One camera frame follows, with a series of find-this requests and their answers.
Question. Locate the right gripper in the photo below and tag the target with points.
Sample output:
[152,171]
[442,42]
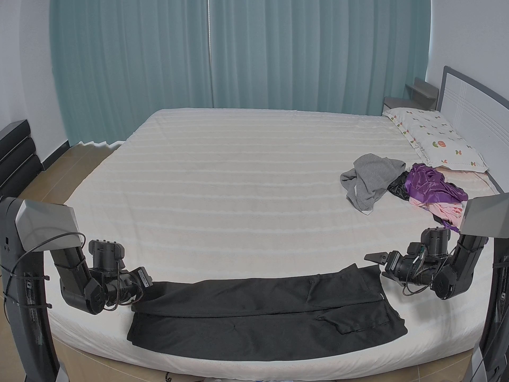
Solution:
[397,265]

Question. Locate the blue-green curtain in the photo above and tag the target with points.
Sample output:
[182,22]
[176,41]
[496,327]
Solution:
[318,42]
[131,54]

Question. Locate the grey bedside table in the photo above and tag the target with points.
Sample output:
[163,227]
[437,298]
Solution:
[413,94]

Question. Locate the grey garment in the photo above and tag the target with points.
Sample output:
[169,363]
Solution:
[370,175]

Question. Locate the black shiny garment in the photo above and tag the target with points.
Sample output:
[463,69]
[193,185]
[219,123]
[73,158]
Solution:
[397,189]

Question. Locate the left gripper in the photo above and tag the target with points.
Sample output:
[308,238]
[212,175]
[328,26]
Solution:
[142,279]

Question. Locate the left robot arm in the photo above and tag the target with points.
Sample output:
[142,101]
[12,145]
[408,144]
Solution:
[43,225]

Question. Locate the white printed pillow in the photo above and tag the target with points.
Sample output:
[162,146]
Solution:
[433,135]

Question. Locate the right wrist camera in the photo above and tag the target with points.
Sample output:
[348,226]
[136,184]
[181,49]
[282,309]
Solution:
[414,250]

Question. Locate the bed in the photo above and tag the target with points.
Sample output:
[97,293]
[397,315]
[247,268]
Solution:
[238,173]

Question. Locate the pink garment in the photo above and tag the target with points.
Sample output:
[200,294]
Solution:
[445,211]

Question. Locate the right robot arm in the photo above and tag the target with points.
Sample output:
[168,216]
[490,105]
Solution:
[489,217]

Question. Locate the purple garment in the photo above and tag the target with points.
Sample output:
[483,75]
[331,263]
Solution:
[429,183]

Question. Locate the black chest of drawers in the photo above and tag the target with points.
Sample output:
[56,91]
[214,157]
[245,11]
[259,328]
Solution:
[18,157]

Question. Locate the black T-shirt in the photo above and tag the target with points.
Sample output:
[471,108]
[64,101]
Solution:
[258,304]

